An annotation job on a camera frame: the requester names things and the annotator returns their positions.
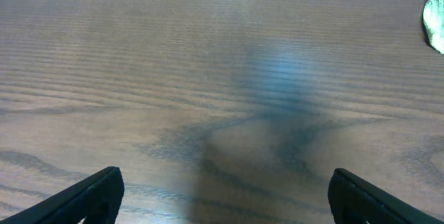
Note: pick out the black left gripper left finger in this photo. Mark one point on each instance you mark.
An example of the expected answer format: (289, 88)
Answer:
(94, 200)

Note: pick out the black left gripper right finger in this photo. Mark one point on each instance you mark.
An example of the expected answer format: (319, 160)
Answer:
(355, 201)

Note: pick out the light green cloth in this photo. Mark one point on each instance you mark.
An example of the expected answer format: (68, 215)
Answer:
(432, 18)

